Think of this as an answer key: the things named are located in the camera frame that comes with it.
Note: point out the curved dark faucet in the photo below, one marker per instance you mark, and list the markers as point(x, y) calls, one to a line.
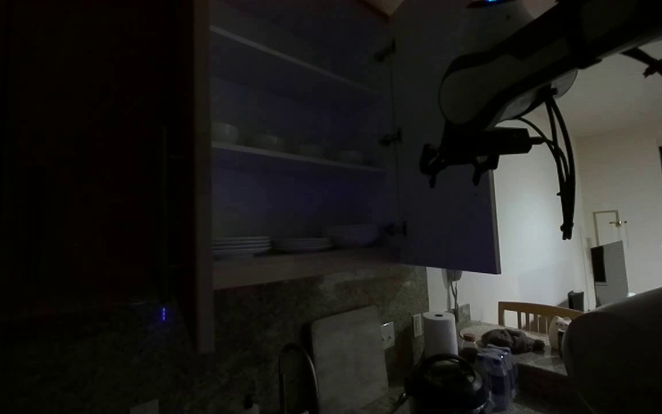
point(285, 376)

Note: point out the pale cutting board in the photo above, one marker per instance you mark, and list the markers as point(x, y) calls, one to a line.
point(346, 359)

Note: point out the black electric kettle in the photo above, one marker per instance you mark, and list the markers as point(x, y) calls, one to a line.
point(446, 382)

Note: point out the wooden slat chair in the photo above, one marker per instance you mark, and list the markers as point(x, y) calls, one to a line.
point(538, 314)

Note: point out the small black speaker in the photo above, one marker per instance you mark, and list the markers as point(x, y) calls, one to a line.
point(575, 300)

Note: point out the pack of water bottles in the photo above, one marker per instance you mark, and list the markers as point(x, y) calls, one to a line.
point(498, 376)

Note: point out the wooden wall cabinet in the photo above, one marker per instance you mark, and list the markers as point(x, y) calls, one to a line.
point(293, 268)

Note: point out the white wall outlet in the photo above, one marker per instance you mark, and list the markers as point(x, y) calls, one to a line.
point(388, 334)

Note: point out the white interior door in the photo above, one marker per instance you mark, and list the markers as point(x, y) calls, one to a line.
point(612, 268)

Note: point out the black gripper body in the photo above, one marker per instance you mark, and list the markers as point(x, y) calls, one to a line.
point(470, 145)

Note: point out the dark crumpled cloth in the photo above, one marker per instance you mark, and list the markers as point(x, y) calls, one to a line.
point(512, 340)

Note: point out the white paper towel roll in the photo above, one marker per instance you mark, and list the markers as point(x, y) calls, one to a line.
point(440, 334)

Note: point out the light wood cabinet door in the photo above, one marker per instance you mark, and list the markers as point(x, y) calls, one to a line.
point(446, 222)

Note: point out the wall phone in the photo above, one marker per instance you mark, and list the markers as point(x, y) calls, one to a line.
point(453, 277)

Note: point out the dark open cabinet door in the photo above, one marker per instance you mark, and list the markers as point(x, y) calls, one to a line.
point(78, 192)

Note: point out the stack of white plates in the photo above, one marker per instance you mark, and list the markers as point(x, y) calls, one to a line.
point(239, 246)

